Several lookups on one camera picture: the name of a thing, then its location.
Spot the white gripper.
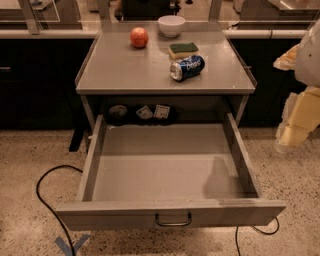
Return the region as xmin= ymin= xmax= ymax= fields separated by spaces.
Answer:
xmin=273 ymin=19 xmax=320 ymax=154

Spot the blue pepsi can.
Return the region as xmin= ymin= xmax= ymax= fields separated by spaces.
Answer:
xmin=170 ymin=55 xmax=205 ymax=82

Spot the grey open top drawer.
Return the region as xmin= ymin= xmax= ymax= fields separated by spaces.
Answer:
xmin=57 ymin=115 xmax=285 ymax=231

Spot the green yellow sponge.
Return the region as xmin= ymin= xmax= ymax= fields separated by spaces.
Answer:
xmin=168 ymin=42 xmax=198 ymax=59

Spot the white tag card right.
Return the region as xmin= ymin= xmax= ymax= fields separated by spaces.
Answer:
xmin=154 ymin=105 xmax=170 ymax=119

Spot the white tag card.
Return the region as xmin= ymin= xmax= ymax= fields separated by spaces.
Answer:
xmin=154 ymin=105 xmax=170 ymax=119
xmin=136 ymin=106 xmax=153 ymax=120

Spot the white bowl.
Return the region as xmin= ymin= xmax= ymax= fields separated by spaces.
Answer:
xmin=158 ymin=15 xmax=185 ymax=37

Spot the white tag card left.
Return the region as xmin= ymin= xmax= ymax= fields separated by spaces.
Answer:
xmin=136 ymin=106 xmax=153 ymax=120

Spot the grey cabinet table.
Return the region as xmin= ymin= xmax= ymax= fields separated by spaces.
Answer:
xmin=76 ymin=22 xmax=255 ymax=127

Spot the red apple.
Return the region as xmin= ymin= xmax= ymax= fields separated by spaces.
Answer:
xmin=130 ymin=27 xmax=149 ymax=48

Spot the round dark object under table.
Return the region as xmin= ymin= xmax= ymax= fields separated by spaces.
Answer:
xmin=108 ymin=105 xmax=128 ymax=120

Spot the blue tape floor mark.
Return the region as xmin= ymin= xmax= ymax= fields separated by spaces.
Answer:
xmin=55 ymin=234 xmax=90 ymax=256

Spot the black floor cable right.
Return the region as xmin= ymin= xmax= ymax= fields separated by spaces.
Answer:
xmin=234 ymin=217 xmax=280 ymax=256

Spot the black floor cable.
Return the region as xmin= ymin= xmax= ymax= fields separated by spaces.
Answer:
xmin=35 ymin=164 xmax=84 ymax=256
xmin=234 ymin=217 xmax=280 ymax=256

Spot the black drawer handle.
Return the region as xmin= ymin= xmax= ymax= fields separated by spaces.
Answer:
xmin=155 ymin=213 xmax=192 ymax=227

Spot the black floor cable left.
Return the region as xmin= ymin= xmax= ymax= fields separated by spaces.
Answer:
xmin=35 ymin=164 xmax=84 ymax=256

